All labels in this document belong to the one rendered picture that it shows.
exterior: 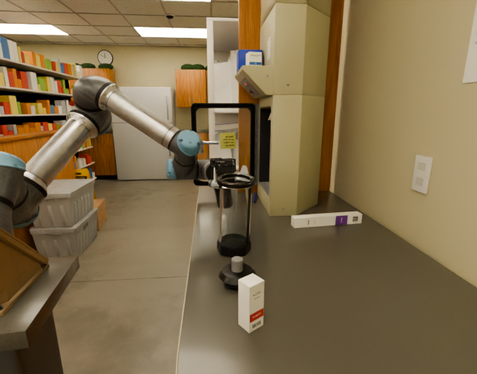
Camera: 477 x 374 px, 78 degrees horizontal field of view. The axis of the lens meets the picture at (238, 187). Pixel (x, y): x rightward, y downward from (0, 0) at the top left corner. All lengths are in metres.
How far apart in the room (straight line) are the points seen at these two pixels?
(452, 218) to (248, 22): 1.13
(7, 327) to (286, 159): 0.94
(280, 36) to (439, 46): 0.49
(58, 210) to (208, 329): 2.59
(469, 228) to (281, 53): 0.79
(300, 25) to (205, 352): 1.03
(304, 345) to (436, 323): 0.28
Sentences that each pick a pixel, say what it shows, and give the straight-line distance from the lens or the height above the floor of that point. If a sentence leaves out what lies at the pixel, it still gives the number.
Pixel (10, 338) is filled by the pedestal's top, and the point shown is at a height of 0.93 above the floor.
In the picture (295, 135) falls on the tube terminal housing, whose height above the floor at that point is 1.26.
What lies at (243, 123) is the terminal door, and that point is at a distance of 1.44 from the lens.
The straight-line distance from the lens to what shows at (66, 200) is 3.04.
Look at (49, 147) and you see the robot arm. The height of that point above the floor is 1.24.
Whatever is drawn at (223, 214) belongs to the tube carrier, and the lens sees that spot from 0.84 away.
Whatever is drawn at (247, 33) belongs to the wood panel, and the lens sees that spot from 1.54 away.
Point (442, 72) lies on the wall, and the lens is 1.08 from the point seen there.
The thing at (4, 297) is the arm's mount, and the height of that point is 0.97.
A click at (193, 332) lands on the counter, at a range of 0.64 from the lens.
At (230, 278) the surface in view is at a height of 0.97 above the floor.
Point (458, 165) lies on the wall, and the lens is 1.00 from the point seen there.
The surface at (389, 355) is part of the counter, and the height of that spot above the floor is 0.94.
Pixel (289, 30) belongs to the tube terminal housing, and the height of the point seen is 1.63.
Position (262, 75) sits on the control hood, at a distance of 1.14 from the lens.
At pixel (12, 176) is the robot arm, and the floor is 1.19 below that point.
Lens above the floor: 1.35
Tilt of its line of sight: 14 degrees down
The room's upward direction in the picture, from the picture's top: straight up
